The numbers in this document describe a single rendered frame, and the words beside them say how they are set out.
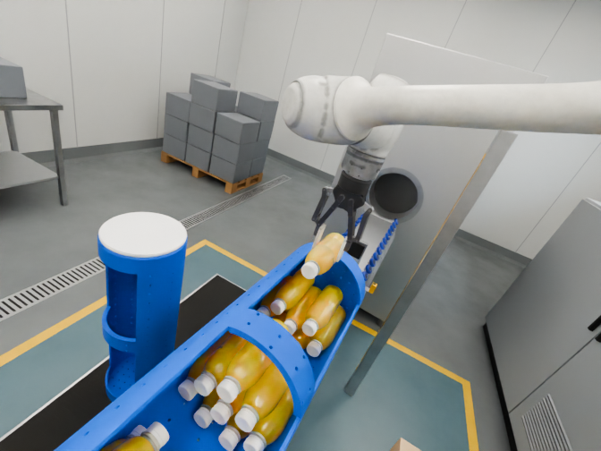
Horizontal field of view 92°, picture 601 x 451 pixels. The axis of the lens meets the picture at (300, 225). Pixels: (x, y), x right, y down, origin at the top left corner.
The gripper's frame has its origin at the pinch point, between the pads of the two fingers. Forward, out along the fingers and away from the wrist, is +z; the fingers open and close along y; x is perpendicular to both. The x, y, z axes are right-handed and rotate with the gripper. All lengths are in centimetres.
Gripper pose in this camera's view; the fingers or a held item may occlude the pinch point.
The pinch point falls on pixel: (329, 244)
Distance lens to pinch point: 78.7
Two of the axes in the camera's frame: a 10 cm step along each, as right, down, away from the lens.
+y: 8.5, 4.4, -2.9
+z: -2.8, 8.4, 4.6
